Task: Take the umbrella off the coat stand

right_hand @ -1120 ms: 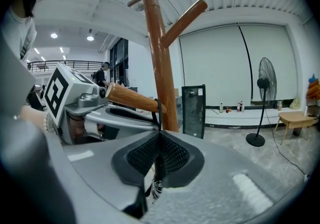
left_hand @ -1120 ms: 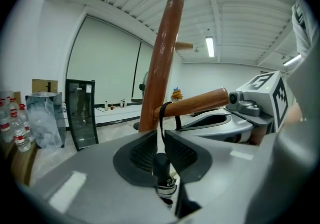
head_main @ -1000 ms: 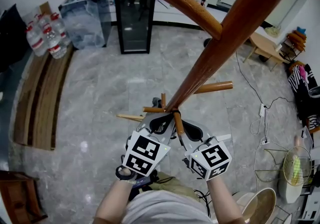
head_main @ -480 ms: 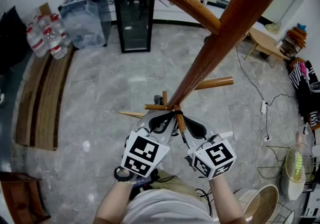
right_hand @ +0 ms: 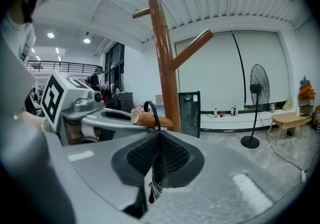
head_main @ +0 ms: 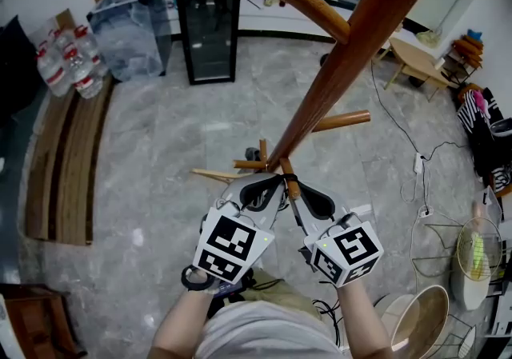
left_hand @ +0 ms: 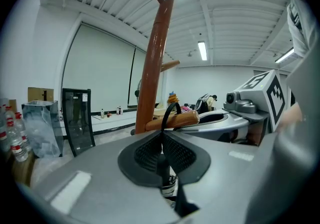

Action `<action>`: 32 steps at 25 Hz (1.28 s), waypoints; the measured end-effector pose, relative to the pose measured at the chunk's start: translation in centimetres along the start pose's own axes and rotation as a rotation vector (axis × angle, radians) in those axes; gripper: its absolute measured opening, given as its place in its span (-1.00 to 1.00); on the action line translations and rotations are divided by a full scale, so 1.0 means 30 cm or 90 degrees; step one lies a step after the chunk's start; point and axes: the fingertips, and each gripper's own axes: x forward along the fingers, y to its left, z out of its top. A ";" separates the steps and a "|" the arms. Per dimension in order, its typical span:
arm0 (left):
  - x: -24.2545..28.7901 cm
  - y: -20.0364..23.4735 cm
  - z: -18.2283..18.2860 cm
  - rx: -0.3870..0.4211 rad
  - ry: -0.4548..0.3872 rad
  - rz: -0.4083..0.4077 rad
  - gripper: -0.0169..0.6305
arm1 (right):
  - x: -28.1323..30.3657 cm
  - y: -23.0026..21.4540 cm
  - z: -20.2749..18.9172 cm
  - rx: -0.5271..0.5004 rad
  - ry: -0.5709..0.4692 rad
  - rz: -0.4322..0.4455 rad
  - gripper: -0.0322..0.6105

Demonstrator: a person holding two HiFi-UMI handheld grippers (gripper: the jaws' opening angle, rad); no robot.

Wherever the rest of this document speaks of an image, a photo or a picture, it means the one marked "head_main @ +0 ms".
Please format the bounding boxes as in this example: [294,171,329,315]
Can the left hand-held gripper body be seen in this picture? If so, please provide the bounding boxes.
[193,172,286,285]

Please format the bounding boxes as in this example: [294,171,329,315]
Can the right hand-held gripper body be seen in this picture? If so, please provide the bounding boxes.
[295,182,385,289]

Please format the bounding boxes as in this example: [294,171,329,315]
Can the brown wooden coat stand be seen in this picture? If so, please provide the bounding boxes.
[233,0,512,202]

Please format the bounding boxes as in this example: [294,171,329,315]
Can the person's left forearm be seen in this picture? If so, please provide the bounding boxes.
[146,284,225,359]

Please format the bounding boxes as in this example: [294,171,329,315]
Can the person's right forearm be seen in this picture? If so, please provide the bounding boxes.
[334,280,396,359]

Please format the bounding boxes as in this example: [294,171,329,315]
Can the black waist device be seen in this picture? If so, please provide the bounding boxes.
[210,280,246,299]

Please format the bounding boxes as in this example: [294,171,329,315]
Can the person's olive trousers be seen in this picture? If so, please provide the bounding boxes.
[239,267,322,319]

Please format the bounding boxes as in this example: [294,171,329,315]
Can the person's white shirt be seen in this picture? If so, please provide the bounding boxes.
[194,300,354,359]

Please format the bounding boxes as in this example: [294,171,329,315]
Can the round wooden bowl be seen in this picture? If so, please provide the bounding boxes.
[389,284,451,353]

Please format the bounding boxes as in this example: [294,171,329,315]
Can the black and white striped clothing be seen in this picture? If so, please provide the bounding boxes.
[457,86,512,195]

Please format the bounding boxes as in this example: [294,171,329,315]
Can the cardboard sheets on floor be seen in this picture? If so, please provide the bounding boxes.
[23,76,116,247]

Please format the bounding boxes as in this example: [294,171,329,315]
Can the light wooden low table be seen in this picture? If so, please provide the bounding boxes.
[377,36,462,103]

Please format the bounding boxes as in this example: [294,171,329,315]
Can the dark brown wooden furniture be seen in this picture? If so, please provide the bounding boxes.
[0,282,88,359]

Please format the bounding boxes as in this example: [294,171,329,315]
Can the black glass door cabinet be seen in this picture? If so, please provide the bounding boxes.
[172,0,246,86]

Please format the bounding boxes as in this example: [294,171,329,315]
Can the plastic-wrapped clear box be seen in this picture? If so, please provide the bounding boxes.
[86,0,174,83]

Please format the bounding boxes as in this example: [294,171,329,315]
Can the stack of orange cushions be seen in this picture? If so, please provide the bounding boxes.
[451,28,486,70]

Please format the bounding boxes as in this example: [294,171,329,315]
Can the pack of water bottles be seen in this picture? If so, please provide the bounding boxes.
[34,24,110,100]

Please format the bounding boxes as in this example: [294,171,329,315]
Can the black bulky bag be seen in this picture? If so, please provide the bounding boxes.
[0,14,42,127]

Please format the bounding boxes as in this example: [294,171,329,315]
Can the black wrist strap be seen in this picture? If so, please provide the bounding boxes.
[181,264,220,292]

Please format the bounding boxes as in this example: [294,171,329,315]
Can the white cable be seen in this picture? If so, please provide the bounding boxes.
[398,172,435,289]

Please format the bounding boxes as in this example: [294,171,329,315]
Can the wire basket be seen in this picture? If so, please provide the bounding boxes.
[410,221,466,279]

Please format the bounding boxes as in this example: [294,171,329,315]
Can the black power cable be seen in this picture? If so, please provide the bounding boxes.
[369,60,470,162]

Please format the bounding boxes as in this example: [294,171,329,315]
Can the wire rack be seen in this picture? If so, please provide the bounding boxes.
[411,312,478,359]

